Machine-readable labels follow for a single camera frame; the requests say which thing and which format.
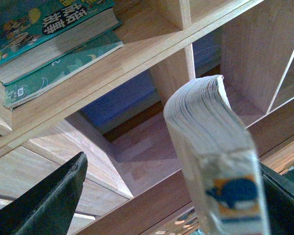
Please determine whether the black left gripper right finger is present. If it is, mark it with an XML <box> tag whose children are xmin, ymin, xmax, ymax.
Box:
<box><xmin>260</xmin><ymin>163</ymin><xmax>294</xmax><ymax>235</ymax></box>

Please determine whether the thin green cover book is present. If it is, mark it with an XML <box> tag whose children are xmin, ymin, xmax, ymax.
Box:
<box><xmin>3</xmin><ymin>31</ymin><xmax>123</xmax><ymax>110</ymax></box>

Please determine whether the light wooden bookshelf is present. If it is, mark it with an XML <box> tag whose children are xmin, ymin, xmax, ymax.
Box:
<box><xmin>0</xmin><ymin>0</ymin><xmax>294</xmax><ymax>235</ymax></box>

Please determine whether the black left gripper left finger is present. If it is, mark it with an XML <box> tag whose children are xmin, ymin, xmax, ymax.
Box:
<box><xmin>0</xmin><ymin>152</ymin><xmax>88</xmax><ymax>235</ymax></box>

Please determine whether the thick teal cover book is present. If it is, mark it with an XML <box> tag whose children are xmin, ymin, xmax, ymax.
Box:
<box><xmin>0</xmin><ymin>0</ymin><xmax>120</xmax><ymax>85</ymax></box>

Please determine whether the white paperback book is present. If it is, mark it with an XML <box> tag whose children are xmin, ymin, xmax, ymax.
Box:
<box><xmin>163</xmin><ymin>75</ymin><xmax>270</xmax><ymax>235</ymax></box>

